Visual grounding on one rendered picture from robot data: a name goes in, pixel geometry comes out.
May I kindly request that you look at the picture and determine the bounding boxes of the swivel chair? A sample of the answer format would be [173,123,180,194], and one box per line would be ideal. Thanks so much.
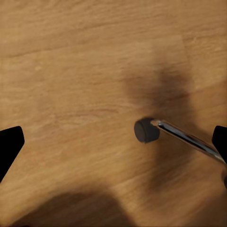
[134,118,227,187]

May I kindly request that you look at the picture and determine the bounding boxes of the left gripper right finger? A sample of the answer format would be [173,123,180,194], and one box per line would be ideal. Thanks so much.
[212,126,227,164]

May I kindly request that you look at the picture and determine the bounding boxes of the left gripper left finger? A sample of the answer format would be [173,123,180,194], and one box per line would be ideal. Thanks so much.
[0,126,25,183]

